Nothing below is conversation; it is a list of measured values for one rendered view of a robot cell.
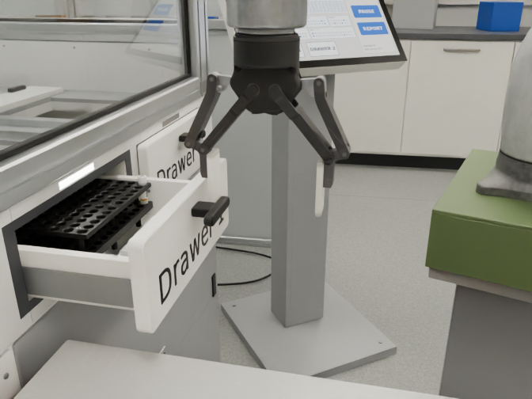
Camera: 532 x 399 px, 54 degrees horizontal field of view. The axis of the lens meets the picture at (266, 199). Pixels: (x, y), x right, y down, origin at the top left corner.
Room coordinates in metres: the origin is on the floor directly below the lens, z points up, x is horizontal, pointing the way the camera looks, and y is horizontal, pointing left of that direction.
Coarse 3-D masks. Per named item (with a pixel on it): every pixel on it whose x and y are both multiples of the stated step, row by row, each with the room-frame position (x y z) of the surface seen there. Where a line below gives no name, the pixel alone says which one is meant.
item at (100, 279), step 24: (168, 192) 0.73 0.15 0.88; (144, 216) 0.73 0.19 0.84; (120, 240) 0.65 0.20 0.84; (24, 264) 0.51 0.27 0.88; (48, 264) 0.50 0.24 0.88; (72, 264) 0.50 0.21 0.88; (96, 264) 0.49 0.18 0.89; (120, 264) 0.48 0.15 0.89; (48, 288) 0.50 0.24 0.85; (72, 288) 0.49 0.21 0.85; (96, 288) 0.49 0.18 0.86; (120, 288) 0.48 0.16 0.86
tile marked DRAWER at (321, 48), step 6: (306, 42) 1.49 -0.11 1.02; (312, 42) 1.50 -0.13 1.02; (318, 42) 1.51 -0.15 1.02; (324, 42) 1.52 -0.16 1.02; (330, 42) 1.52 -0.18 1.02; (312, 48) 1.49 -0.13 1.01; (318, 48) 1.49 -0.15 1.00; (324, 48) 1.50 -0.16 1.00; (330, 48) 1.51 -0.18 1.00; (336, 48) 1.52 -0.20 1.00; (312, 54) 1.47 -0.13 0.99; (318, 54) 1.48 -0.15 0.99; (324, 54) 1.49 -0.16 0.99; (330, 54) 1.50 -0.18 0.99; (336, 54) 1.50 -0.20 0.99
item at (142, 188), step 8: (128, 192) 0.66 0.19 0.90; (136, 192) 0.66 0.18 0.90; (120, 200) 0.64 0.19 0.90; (128, 200) 0.64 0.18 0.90; (104, 208) 0.61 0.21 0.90; (112, 208) 0.62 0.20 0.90; (120, 208) 0.61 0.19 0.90; (96, 216) 0.58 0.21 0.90; (104, 216) 0.59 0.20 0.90; (112, 216) 0.59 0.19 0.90; (88, 224) 0.56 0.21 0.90; (96, 224) 0.56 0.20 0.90; (104, 224) 0.57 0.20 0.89; (80, 232) 0.55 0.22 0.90; (88, 232) 0.54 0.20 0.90
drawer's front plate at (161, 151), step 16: (192, 112) 1.03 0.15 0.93; (176, 128) 0.91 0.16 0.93; (144, 144) 0.81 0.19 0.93; (160, 144) 0.84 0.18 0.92; (176, 144) 0.91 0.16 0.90; (144, 160) 0.80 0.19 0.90; (160, 160) 0.84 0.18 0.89; (176, 160) 0.90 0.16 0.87; (192, 160) 0.99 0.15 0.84; (160, 176) 0.83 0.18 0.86
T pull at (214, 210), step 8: (224, 200) 0.61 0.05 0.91; (192, 208) 0.58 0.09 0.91; (200, 208) 0.58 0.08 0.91; (208, 208) 0.58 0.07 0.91; (216, 208) 0.58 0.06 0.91; (224, 208) 0.60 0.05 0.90; (192, 216) 0.58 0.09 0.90; (200, 216) 0.58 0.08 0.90; (208, 216) 0.56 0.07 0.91; (216, 216) 0.57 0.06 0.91; (208, 224) 0.55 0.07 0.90
